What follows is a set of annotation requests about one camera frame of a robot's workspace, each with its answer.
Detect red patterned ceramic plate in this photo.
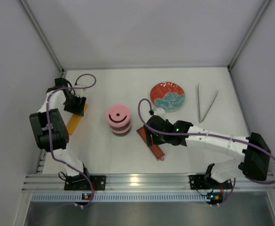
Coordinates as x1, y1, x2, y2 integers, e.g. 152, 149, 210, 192
149, 81, 186, 112

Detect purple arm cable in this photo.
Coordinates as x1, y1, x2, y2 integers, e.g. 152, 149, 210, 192
45, 74, 97, 208
137, 98, 275, 207

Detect pink lid with black handle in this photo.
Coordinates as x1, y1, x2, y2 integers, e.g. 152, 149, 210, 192
106, 104, 130, 122
110, 124, 131, 134

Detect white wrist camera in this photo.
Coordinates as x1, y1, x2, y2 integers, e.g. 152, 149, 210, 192
73, 84, 86, 97
153, 108, 165, 118

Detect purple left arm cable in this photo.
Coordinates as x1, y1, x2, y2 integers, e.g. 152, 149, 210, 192
45, 74, 97, 208

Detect metal tongs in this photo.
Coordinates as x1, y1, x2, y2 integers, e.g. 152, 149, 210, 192
196, 83, 219, 124

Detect aluminium front rail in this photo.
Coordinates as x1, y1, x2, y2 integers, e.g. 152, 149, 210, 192
21, 172, 275, 194

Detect black steel lunch bowl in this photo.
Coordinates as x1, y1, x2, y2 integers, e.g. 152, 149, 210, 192
112, 129, 131, 137
108, 118, 131, 129

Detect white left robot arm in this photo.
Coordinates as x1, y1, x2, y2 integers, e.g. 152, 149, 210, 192
29, 78, 90, 185

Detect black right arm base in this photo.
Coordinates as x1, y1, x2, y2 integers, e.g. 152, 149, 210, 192
189, 174, 233, 190

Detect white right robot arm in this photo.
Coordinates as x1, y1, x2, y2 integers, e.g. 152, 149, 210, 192
143, 115, 271, 183

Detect dark red cutlery tray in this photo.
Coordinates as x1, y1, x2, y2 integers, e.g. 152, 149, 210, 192
137, 127, 165, 161

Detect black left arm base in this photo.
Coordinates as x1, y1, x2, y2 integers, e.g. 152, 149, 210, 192
63, 174, 107, 191

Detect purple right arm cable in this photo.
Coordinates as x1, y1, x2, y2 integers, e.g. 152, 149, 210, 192
137, 98, 275, 207

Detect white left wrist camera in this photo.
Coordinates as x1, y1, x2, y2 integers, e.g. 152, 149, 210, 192
73, 84, 86, 97

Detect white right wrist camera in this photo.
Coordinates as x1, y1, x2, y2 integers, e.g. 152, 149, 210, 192
153, 108, 165, 118

